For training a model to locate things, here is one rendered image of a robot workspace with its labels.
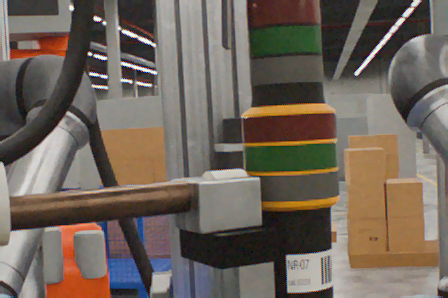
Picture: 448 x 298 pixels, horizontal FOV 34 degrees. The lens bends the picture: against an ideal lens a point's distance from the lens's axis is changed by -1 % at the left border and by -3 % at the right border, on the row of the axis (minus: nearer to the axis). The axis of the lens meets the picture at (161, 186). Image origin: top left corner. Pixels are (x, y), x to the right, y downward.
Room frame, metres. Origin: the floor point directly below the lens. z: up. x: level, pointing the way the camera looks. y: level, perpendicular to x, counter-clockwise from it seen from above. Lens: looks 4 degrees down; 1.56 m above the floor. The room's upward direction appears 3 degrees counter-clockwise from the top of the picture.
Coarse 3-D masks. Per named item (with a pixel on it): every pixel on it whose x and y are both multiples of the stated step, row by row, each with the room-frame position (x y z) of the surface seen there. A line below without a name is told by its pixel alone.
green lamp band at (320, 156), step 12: (300, 144) 0.32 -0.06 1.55; (312, 144) 0.32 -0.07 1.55; (324, 144) 0.32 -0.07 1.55; (336, 144) 0.33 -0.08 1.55; (252, 156) 0.33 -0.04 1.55; (264, 156) 0.32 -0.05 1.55; (276, 156) 0.32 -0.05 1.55; (288, 156) 0.32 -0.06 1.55; (300, 156) 0.31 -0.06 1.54; (312, 156) 0.32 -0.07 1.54; (324, 156) 0.32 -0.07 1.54; (336, 156) 0.33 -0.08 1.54; (252, 168) 0.33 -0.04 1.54; (264, 168) 0.32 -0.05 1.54; (276, 168) 0.32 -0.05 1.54; (288, 168) 0.32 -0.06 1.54; (300, 168) 0.31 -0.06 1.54; (312, 168) 0.32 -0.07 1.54; (324, 168) 0.32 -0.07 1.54
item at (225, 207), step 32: (192, 192) 0.31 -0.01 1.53; (224, 192) 0.31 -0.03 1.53; (256, 192) 0.31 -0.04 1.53; (192, 224) 0.31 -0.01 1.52; (224, 224) 0.31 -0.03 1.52; (256, 224) 0.31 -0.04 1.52; (192, 256) 0.32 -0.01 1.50; (224, 256) 0.30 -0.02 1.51; (256, 256) 0.31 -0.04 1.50; (224, 288) 0.32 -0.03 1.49; (256, 288) 0.31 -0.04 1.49
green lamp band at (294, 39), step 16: (256, 32) 0.33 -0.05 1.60; (272, 32) 0.32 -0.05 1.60; (288, 32) 0.32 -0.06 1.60; (304, 32) 0.32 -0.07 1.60; (320, 32) 0.33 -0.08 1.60; (256, 48) 0.33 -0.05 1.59; (272, 48) 0.32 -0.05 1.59; (288, 48) 0.32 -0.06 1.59; (304, 48) 0.32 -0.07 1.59; (320, 48) 0.33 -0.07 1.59
